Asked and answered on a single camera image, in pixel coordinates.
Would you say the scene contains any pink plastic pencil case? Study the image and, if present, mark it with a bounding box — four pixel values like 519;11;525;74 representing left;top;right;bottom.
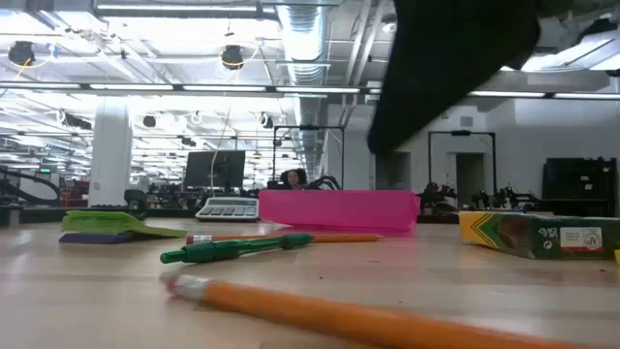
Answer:
258;188;420;235

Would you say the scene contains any short orange pencil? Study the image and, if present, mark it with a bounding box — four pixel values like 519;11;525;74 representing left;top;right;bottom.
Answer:
186;233;385;245

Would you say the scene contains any long orange pencil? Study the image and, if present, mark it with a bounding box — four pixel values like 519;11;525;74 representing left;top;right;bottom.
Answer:
166;274;605;349

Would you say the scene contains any green pen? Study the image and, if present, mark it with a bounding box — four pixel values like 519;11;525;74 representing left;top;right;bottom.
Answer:
159;233;315;266

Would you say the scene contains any green sticky note pad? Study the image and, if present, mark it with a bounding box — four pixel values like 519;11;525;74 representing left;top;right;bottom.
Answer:
58;209;188;245

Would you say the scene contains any black storage cabinet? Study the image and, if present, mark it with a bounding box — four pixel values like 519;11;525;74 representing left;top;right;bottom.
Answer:
542;156;619;217

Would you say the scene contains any person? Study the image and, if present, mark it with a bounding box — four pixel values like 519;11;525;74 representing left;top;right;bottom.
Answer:
279;168;309;191

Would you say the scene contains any black computer monitor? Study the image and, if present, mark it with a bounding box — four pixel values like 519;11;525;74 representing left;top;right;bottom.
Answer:
183;149;247;189

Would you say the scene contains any grey desk calculator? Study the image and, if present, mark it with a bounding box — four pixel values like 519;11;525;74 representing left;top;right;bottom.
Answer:
195;196;261;223

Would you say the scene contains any white round pillar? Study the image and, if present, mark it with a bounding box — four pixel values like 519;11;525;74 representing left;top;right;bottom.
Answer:
87;95;134;208

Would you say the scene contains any black gantry frame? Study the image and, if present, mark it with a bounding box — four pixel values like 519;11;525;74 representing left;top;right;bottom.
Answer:
272;124;346;191
427;129;498;198

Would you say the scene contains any silver ventilation duct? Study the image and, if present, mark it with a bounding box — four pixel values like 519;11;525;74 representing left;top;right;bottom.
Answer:
274;0;343;180

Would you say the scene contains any black ceiling cable reel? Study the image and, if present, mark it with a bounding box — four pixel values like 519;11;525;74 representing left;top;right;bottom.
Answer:
7;40;38;67
220;44;245;71

